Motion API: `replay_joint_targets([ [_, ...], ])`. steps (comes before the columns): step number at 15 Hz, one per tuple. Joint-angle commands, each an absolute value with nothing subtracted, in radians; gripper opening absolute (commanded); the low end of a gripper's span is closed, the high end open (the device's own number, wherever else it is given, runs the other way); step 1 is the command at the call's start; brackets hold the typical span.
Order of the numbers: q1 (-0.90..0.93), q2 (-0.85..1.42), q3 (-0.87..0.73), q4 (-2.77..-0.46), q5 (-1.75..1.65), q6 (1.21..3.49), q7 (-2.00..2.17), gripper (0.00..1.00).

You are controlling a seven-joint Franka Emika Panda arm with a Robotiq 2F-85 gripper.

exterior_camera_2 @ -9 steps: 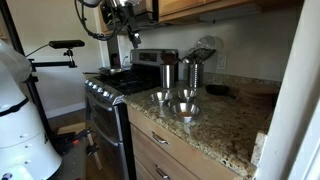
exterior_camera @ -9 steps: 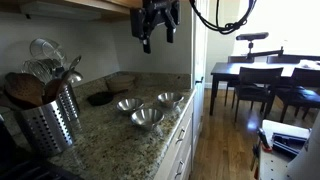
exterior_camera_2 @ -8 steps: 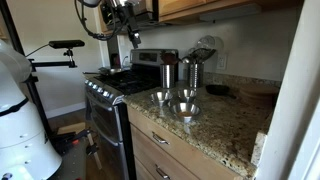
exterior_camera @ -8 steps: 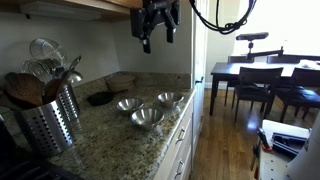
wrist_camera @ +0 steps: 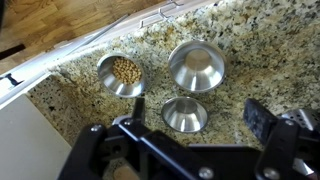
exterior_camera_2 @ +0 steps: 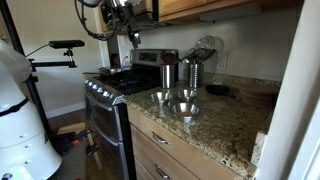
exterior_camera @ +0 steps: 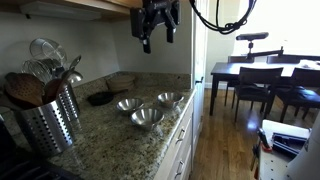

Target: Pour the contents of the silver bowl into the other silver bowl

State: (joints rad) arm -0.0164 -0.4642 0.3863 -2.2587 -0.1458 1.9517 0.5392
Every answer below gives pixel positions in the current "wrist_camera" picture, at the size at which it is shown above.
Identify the small silver metal bowl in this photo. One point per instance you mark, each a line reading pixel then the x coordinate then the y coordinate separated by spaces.
pixel 185 116

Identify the large silver metal bowl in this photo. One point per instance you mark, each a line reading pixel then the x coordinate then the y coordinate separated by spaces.
pixel 198 71

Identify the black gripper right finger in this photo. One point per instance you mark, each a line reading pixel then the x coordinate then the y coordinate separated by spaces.
pixel 260 120

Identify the medium silver metal bowl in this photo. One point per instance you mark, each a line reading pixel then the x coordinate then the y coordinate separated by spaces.
pixel 110 81

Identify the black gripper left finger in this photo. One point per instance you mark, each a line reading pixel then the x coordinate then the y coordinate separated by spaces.
pixel 96 146

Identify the white tall cabinet panel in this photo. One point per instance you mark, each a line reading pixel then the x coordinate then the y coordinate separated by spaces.
pixel 26 143

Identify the pile of chickpeas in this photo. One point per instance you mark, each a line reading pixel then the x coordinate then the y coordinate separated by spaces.
pixel 126 70

